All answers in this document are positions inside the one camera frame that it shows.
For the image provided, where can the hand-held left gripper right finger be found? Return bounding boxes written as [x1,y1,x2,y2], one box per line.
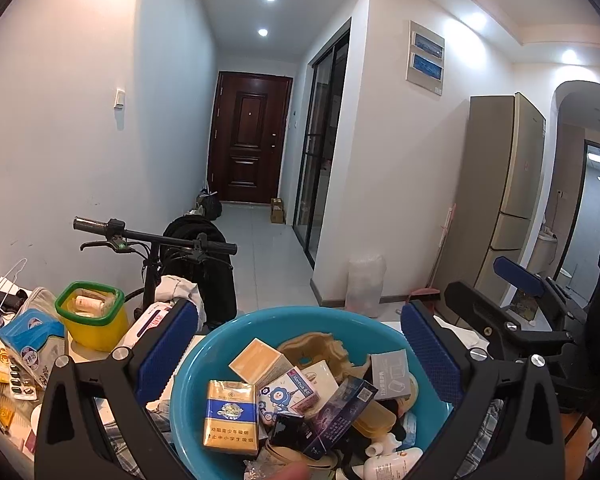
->
[401,301,566,480]

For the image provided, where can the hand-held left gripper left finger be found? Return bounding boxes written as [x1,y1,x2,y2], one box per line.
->
[34,301,199,480]

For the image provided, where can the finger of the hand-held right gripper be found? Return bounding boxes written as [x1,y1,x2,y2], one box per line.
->
[442,281,576,361]
[495,256,588,318]

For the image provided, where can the blue plastic basin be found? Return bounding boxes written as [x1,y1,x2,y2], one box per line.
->
[169,307,456,480]

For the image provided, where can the gold blue cigarette pack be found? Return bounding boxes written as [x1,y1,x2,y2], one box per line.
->
[202,380,258,453]

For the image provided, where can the white plastic valve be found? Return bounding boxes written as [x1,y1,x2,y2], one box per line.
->
[367,432,406,456]

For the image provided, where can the dark blue box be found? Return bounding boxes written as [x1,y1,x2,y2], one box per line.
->
[302,377,378,463]

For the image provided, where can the white plastic bottle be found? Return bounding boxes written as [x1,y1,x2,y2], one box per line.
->
[364,447,423,480]

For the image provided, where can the pink cartoon tissue pack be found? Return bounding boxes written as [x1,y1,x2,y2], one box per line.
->
[257,366,321,428]

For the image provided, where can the black square box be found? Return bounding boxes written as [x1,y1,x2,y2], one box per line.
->
[270,410,313,453]

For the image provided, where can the white toilet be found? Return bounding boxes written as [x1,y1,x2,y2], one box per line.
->
[530,225,561,276]

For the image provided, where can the blue white wet wipes pack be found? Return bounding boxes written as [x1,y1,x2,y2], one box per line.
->
[117,300,173,348]

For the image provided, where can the white crumpled cloth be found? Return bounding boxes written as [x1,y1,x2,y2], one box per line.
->
[430,315,491,356]

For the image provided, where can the pink broom and dustpan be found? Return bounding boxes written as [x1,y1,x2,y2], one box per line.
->
[405,205,456,307]

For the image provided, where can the white garment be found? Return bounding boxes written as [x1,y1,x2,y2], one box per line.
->
[152,275,201,311]

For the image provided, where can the light blue packet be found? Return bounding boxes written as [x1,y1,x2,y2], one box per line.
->
[400,412,419,448]

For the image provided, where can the yellow container green rim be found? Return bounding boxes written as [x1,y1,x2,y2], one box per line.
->
[55,281,129,352]

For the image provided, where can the black backpack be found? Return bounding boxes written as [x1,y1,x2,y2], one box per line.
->
[161,215,238,331]

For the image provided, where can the light wooden box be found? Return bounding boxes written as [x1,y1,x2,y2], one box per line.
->
[228,338,291,386]

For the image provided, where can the beige refrigerator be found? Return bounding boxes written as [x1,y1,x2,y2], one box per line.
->
[430,92,547,306]

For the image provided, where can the tall translucent plastic bag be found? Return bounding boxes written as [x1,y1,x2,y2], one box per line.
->
[345,254,387,318]

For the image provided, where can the white barcode box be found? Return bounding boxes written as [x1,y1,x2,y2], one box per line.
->
[300,360,341,401]

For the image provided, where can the grey pouch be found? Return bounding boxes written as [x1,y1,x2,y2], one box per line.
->
[17,286,61,321]

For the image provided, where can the white sugar bag blue top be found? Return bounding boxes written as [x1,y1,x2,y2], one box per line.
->
[0,308,66,391]

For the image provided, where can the green pill blister pack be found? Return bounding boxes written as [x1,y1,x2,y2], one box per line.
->
[7,365,38,401]

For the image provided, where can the black bag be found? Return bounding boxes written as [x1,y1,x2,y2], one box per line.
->
[196,187,222,220]

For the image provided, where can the brown entrance door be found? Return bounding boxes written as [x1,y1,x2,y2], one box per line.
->
[207,71,294,204]

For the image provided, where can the black framed sliding door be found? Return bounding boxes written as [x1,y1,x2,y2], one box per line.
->
[293,17,352,266]

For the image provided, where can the white wire hanger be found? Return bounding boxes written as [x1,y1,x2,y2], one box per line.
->
[0,258,28,301]

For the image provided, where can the wall electrical panel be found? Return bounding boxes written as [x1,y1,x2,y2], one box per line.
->
[406,20,446,95]

